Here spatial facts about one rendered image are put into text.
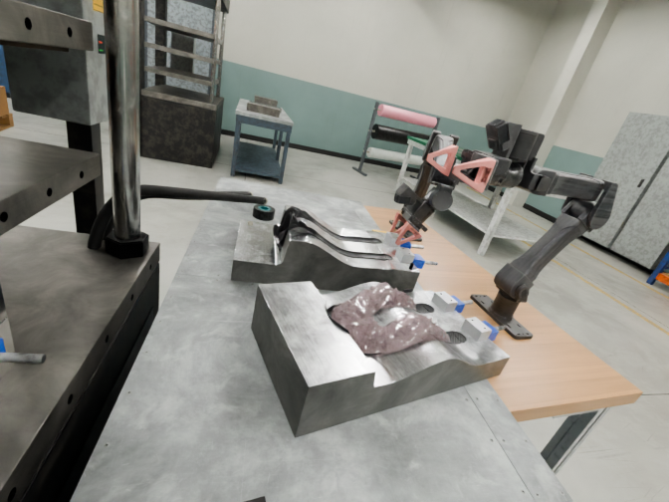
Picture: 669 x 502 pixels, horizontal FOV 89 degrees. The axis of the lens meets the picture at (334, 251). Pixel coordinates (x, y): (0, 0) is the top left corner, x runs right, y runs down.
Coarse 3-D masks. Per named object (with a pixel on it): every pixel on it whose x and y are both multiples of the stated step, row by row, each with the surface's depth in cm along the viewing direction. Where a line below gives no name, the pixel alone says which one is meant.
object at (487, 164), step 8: (472, 160) 72; (480, 160) 67; (488, 160) 66; (496, 160) 66; (456, 168) 66; (464, 168) 67; (480, 168) 68; (488, 168) 67; (464, 176) 67; (480, 176) 68; (488, 176) 67; (472, 184) 68; (480, 184) 68; (480, 192) 69
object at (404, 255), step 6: (396, 252) 101; (402, 252) 97; (408, 252) 98; (402, 258) 97; (408, 258) 97; (414, 258) 99; (420, 258) 100; (414, 264) 99; (420, 264) 99; (432, 264) 102
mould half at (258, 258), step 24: (312, 216) 104; (240, 240) 93; (264, 240) 97; (288, 240) 86; (312, 240) 86; (336, 240) 102; (384, 240) 110; (240, 264) 84; (264, 264) 85; (288, 264) 87; (312, 264) 88; (336, 264) 89; (360, 264) 92; (384, 264) 95; (408, 264) 98; (336, 288) 92; (408, 288) 97
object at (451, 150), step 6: (438, 150) 75; (444, 150) 75; (450, 150) 76; (456, 150) 76; (432, 156) 75; (450, 156) 76; (456, 156) 77; (432, 162) 76; (450, 162) 77; (438, 168) 77; (444, 168) 77; (450, 168) 78; (444, 174) 79; (450, 174) 78; (468, 174) 74
